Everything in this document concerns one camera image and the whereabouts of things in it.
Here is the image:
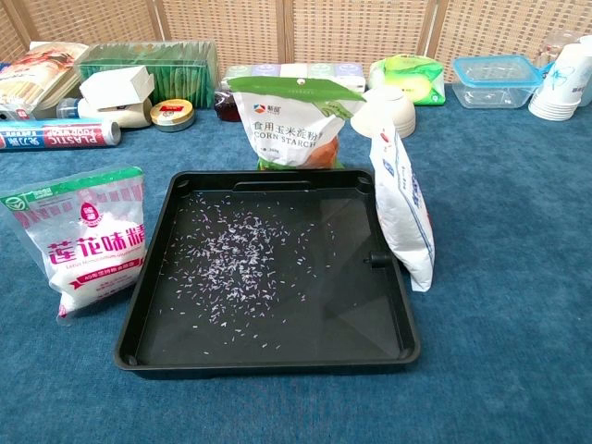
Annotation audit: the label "pink white seasoning bag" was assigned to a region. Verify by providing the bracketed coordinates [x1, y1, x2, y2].
[0, 165, 149, 325]

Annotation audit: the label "corn starch bag green white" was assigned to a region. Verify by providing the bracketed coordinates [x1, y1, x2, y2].
[227, 76, 367, 171]

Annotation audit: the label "white bag with blue print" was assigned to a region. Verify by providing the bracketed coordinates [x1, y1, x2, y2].
[368, 124, 436, 293]

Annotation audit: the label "scattered white rice grains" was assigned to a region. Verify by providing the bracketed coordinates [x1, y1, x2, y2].
[156, 191, 339, 357]

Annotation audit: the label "black square plastic tray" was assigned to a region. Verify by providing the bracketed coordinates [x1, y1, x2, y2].
[113, 168, 422, 381]

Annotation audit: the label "beige bowl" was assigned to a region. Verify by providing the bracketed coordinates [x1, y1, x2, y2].
[350, 85, 417, 139]

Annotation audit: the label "round gold red tin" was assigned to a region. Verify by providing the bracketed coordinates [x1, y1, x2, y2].
[150, 98, 196, 133]

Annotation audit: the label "clear box of green sachets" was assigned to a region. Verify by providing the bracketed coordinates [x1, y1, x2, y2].
[76, 40, 219, 110]

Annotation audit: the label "green wet wipes pack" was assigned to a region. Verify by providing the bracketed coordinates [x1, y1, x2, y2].
[368, 54, 446, 106]

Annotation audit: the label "white bottle with blue cap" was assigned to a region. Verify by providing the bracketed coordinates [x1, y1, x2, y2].
[55, 96, 154, 130]

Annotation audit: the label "woven bamboo folding screen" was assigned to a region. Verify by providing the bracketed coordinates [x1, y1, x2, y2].
[0, 0, 592, 70]

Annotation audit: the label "blue table cloth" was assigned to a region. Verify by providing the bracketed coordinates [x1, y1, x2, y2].
[0, 59, 592, 444]

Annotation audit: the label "small white carton box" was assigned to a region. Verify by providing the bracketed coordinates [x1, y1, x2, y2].
[79, 65, 156, 111]

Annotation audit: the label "clear container with blue lid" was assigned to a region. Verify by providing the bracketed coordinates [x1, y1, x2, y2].
[451, 55, 551, 110]

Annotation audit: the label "blue foil wrap roll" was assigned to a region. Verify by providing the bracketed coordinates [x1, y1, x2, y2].
[0, 117, 122, 152]

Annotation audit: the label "stack of white paper cups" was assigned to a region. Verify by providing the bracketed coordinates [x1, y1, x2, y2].
[527, 43, 592, 122]

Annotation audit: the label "clear plastic cup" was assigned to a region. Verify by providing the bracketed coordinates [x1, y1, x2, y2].
[538, 30, 582, 66]

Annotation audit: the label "white measuring jug with handle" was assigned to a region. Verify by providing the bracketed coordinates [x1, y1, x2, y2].
[578, 35, 592, 107]

